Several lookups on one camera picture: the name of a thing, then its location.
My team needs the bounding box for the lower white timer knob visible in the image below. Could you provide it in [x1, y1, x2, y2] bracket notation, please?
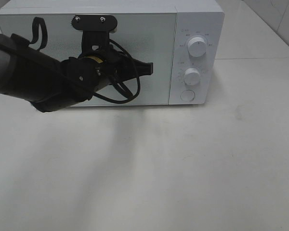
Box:
[184, 68, 200, 86]

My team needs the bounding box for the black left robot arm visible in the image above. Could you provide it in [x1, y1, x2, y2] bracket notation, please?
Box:
[0, 34, 153, 112]

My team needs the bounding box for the upper white power knob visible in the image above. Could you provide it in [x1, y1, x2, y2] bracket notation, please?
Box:
[187, 36, 207, 57]

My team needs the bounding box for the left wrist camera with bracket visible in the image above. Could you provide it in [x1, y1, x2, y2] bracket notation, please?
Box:
[71, 14, 118, 56]

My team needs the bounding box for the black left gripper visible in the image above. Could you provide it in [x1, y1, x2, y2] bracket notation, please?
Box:
[78, 48, 154, 89]

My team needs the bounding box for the white microwave oven body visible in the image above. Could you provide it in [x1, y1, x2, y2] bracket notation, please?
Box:
[0, 0, 224, 105]

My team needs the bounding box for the round white door button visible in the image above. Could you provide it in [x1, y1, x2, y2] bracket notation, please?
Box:
[180, 90, 196, 102]

